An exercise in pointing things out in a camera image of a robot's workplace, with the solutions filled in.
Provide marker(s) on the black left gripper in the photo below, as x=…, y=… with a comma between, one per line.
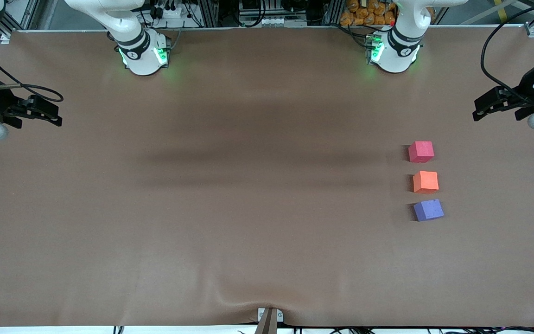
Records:
x=525, y=85

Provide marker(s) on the orange foam block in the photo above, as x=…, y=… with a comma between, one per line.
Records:
x=425, y=182

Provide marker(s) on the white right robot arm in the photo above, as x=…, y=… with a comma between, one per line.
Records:
x=142, y=60

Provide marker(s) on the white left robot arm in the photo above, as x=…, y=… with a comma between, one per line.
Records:
x=394, y=55

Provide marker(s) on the red foam block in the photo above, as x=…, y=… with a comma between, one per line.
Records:
x=421, y=151

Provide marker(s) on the purple foam block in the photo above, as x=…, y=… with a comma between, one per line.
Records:
x=428, y=210

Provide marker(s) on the pile of orange buns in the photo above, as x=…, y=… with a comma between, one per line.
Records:
x=369, y=14

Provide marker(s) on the white power strip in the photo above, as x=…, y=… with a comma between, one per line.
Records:
x=281, y=21
x=174, y=11

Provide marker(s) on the brown table mat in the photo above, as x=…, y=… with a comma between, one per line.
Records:
x=267, y=241

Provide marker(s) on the brown pole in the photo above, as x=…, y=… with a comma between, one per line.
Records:
x=269, y=324

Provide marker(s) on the grey metal bracket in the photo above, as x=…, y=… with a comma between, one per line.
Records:
x=261, y=315

